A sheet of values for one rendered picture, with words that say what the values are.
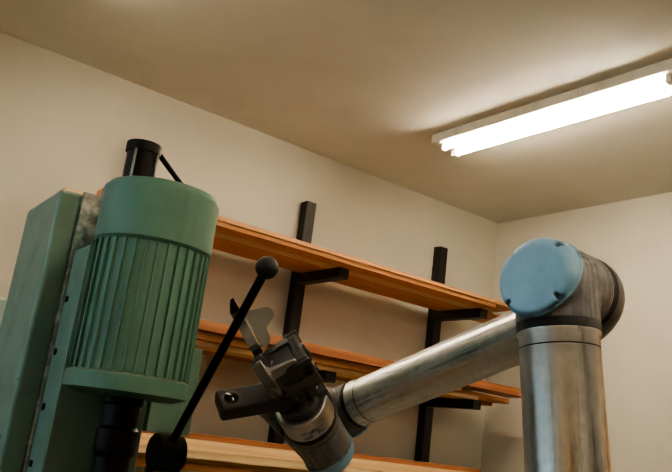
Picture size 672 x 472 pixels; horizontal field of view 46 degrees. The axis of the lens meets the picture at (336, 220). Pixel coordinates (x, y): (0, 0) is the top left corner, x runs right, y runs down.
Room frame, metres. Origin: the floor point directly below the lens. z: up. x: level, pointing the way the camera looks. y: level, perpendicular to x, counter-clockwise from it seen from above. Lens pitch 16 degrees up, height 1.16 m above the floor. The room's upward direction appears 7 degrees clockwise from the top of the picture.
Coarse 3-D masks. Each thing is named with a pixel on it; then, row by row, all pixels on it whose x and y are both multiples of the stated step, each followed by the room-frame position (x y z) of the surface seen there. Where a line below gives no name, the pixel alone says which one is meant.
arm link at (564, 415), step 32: (512, 256) 1.10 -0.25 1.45; (544, 256) 1.06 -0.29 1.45; (576, 256) 1.05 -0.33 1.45; (512, 288) 1.09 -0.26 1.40; (544, 288) 1.05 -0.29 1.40; (576, 288) 1.05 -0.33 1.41; (608, 288) 1.10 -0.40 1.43; (544, 320) 1.06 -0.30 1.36; (576, 320) 1.05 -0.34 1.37; (544, 352) 1.06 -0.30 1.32; (576, 352) 1.05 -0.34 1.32; (544, 384) 1.06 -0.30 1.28; (576, 384) 1.05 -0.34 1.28; (544, 416) 1.06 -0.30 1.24; (576, 416) 1.04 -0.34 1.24; (544, 448) 1.06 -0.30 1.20; (576, 448) 1.04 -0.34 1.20; (608, 448) 1.07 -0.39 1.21
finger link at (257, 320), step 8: (232, 304) 1.23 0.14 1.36; (232, 312) 1.24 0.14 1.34; (248, 312) 1.25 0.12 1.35; (256, 312) 1.25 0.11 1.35; (264, 312) 1.26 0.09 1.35; (272, 312) 1.26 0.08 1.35; (248, 320) 1.26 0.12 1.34; (256, 320) 1.26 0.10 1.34; (264, 320) 1.26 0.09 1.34; (240, 328) 1.25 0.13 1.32; (248, 328) 1.25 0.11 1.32; (256, 328) 1.26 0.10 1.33; (264, 328) 1.26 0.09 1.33; (248, 336) 1.25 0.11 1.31; (264, 336) 1.27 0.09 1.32; (248, 344) 1.26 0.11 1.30; (256, 344) 1.26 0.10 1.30; (264, 344) 1.27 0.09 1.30
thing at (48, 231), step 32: (64, 192) 1.29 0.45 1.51; (32, 224) 1.41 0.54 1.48; (64, 224) 1.29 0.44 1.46; (32, 256) 1.36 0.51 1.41; (64, 256) 1.30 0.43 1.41; (32, 288) 1.31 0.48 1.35; (32, 320) 1.29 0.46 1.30; (0, 352) 1.42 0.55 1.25; (32, 352) 1.29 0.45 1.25; (0, 384) 1.37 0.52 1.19; (32, 384) 1.30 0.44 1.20; (0, 416) 1.33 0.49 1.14; (32, 416) 1.30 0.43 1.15; (0, 448) 1.29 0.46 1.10
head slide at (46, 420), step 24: (72, 264) 1.29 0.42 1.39; (72, 288) 1.26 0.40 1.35; (72, 312) 1.24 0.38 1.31; (72, 336) 1.23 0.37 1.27; (48, 384) 1.28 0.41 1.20; (48, 408) 1.25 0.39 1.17; (72, 408) 1.24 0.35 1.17; (96, 408) 1.26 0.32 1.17; (144, 408) 1.30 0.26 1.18; (48, 432) 1.23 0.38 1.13; (72, 432) 1.24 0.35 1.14; (48, 456) 1.23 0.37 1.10; (72, 456) 1.25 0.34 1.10
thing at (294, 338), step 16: (288, 336) 1.27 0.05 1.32; (272, 352) 1.26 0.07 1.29; (288, 352) 1.25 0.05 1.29; (304, 352) 1.23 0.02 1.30; (288, 368) 1.23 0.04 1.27; (304, 368) 1.24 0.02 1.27; (288, 384) 1.26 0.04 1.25; (304, 384) 1.26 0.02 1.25; (320, 384) 1.32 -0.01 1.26; (304, 400) 1.32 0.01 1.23; (288, 416) 1.31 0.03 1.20; (304, 416) 1.31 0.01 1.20
